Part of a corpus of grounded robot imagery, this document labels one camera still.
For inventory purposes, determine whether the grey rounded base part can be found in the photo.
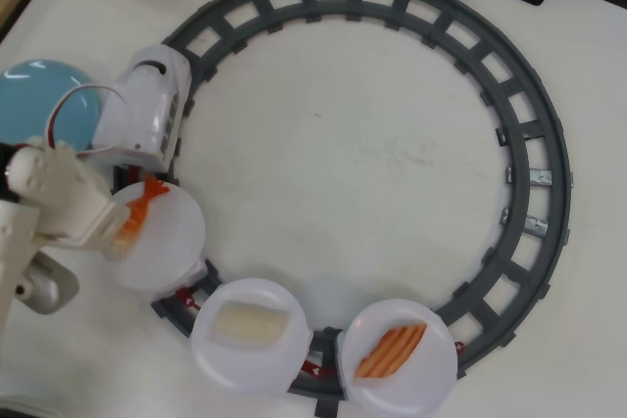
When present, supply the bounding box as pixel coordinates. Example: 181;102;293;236
13;250;80;317

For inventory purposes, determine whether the white squid sushi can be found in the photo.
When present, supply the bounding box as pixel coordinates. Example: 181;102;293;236
214;296;288;344

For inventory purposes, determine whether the white round plate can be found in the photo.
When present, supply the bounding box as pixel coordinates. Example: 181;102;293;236
189;277;311;395
340;299;460;415
106;181;207;295

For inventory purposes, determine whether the orange striped salmon sushi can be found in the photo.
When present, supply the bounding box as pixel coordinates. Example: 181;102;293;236
353;322;428;381

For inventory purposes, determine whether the white Shinkansen toy locomotive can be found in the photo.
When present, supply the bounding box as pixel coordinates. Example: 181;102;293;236
91;44;193;172

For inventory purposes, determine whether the blue dish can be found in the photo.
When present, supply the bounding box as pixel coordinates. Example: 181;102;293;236
0;59;105;155

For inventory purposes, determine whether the grey circular toy track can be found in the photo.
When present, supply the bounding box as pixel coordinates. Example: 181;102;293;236
150;0;575;415

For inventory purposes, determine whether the orange shrimp sushi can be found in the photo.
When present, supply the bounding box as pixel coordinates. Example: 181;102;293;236
116;171;172;249

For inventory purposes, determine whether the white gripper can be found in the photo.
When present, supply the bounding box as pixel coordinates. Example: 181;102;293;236
8;139;142;263

